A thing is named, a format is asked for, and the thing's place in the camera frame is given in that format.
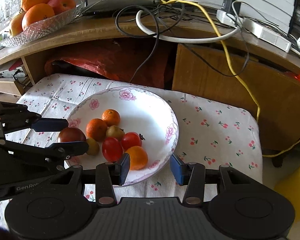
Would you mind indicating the yellow apple in dish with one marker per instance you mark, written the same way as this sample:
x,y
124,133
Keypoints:
x,y
15,26

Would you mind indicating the cherry print tablecloth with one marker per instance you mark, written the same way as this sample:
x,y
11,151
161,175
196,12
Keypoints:
x,y
193,128

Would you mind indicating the glass fruit dish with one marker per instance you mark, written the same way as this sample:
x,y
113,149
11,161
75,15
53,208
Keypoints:
x,y
42,28

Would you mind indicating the yellow trash bin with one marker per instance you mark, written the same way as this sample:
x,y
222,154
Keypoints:
x,y
289,187

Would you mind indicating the white modem box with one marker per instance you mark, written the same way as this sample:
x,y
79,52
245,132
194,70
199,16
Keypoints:
x,y
267,35

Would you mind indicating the red plastic bag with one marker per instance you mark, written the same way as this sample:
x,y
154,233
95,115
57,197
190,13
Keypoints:
x,y
144,62

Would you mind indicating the small mandarin with leaf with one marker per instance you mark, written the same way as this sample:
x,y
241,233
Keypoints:
x,y
111,117

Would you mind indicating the tan longan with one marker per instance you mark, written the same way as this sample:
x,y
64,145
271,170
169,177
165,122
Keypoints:
x,y
93,148
115,132

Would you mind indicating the rough orange mandarin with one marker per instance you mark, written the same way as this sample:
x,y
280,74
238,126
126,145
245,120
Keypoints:
x,y
96,129

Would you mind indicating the black wifi router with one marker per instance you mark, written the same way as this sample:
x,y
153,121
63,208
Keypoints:
x,y
105,6

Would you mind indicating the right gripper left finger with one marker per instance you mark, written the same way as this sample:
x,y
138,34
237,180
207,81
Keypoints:
x,y
106,176

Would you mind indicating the dark red large tomato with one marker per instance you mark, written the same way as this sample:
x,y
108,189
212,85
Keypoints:
x,y
71,134

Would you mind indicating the orange round tomato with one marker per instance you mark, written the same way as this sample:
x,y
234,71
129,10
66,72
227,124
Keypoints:
x,y
138,158

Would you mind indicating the oval red cherry tomato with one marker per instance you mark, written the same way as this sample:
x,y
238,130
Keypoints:
x,y
112,149

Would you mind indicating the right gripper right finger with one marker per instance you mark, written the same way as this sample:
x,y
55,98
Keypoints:
x,y
191,175

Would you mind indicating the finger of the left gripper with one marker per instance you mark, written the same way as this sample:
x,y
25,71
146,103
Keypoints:
x,y
59,151
16,117

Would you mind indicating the white power strip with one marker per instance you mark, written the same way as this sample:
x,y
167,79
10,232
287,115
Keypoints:
x,y
228,19

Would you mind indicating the wooden curved desk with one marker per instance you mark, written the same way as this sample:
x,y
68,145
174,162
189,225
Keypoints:
x,y
266,86

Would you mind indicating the small round red tomato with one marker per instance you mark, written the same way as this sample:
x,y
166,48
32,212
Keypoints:
x,y
130,139

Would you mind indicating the front orange in dish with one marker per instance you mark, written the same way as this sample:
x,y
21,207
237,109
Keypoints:
x,y
37,13

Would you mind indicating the red apple in dish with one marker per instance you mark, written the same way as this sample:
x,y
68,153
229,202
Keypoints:
x,y
60,6

